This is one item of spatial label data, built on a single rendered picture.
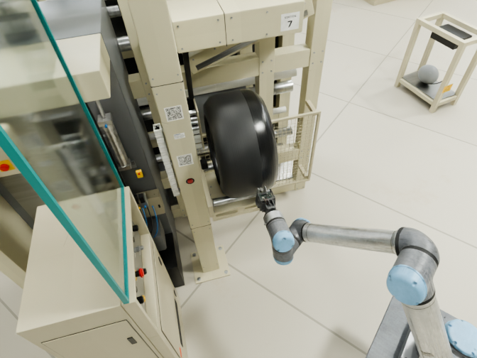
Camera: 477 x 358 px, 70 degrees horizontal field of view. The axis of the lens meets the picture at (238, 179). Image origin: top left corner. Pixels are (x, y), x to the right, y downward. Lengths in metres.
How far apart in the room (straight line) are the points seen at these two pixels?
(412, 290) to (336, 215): 1.89
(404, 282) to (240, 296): 1.61
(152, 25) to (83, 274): 0.93
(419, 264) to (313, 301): 1.50
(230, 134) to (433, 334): 1.08
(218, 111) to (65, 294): 0.97
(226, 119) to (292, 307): 1.51
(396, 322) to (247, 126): 1.25
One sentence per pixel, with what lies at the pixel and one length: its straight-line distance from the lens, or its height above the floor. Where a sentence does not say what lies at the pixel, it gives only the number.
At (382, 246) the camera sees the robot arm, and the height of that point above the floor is 1.30.
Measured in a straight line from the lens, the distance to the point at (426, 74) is 4.40.
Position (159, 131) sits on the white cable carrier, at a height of 1.42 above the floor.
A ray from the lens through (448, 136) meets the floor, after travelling 4.10.
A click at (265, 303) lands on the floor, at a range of 2.60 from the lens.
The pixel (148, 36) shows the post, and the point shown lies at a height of 1.86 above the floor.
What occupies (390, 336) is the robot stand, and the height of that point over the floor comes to 0.60.
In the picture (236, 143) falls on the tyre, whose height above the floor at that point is 1.37.
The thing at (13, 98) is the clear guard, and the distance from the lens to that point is 0.84.
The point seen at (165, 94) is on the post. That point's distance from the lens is 1.48.
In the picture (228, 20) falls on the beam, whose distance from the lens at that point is 1.67.
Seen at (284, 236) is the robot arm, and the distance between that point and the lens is 1.44.
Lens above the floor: 2.42
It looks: 49 degrees down
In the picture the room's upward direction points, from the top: 4 degrees counter-clockwise
